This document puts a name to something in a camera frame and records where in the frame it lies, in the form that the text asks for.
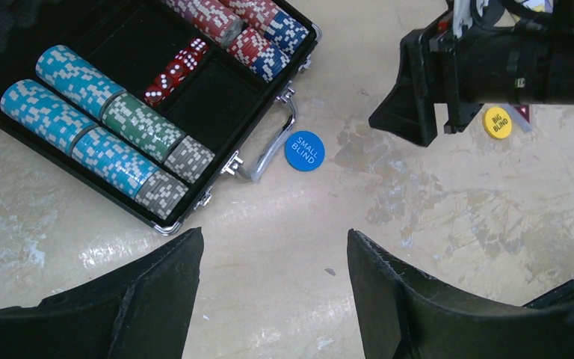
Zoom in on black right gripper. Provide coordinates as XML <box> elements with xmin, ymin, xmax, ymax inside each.
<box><xmin>368</xmin><ymin>1</ymin><xmax>550</xmax><ymax>147</ymax></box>

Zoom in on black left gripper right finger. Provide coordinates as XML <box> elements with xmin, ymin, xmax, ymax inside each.
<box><xmin>347</xmin><ymin>230</ymin><xmax>574</xmax><ymax>358</ymax></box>

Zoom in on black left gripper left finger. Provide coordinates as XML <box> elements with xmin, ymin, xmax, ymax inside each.
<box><xmin>0</xmin><ymin>228</ymin><xmax>204</xmax><ymax>358</ymax></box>

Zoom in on blue small blind button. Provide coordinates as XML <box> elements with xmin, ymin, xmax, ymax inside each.
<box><xmin>284</xmin><ymin>131</ymin><xmax>325</xmax><ymax>172</ymax></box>

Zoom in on green 20 chip stack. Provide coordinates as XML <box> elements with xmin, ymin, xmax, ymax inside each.
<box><xmin>102</xmin><ymin>93</ymin><xmax>187</xmax><ymax>162</ymax></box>

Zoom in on light blue 10 chip stack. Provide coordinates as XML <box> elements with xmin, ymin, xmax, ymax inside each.
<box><xmin>35</xmin><ymin>45</ymin><xmax>126</xmax><ymax>119</ymax></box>

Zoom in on yellow big blind button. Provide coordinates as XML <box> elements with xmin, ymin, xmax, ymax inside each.
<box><xmin>483</xmin><ymin>107</ymin><xmax>513</xmax><ymax>140</ymax></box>

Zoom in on red triangular button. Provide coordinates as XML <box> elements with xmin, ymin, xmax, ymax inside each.
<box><xmin>507</xmin><ymin>104</ymin><xmax>533</xmax><ymax>132</ymax></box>

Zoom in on grey chip stack front left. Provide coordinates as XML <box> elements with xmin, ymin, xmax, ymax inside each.
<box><xmin>135</xmin><ymin>170</ymin><xmax>188</xmax><ymax>220</ymax></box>

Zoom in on grey chip stack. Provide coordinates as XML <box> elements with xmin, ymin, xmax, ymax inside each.
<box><xmin>164</xmin><ymin>135</ymin><xmax>215</xmax><ymax>184</ymax></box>
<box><xmin>135</xmin><ymin>170</ymin><xmax>188</xmax><ymax>220</ymax></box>

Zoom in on light blue chip stack in case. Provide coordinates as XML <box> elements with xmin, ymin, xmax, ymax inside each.
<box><xmin>72</xmin><ymin>127</ymin><xmax>159</xmax><ymax>199</ymax></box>

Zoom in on yellow red blue chip row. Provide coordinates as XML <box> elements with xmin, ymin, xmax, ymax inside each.
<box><xmin>221</xmin><ymin>0</ymin><xmax>309</xmax><ymax>56</ymax></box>

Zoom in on grey chip stack front right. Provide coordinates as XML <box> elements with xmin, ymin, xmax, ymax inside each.
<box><xmin>164</xmin><ymin>135</ymin><xmax>215</xmax><ymax>184</ymax></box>

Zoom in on black poker chip case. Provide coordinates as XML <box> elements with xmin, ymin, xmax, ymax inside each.
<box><xmin>0</xmin><ymin>1</ymin><xmax>321</xmax><ymax>235</ymax></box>

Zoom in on purple red blue chip row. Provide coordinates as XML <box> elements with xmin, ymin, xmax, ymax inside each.
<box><xmin>163</xmin><ymin>0</ymin><xmax>291</xmax><ymax>83</ymax></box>

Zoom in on red dice row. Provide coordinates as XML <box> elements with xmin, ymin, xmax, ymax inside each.
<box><xmin>143</xmin><ymin>37</ymin><xmax>209</xmax><ymax>107</ymax></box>

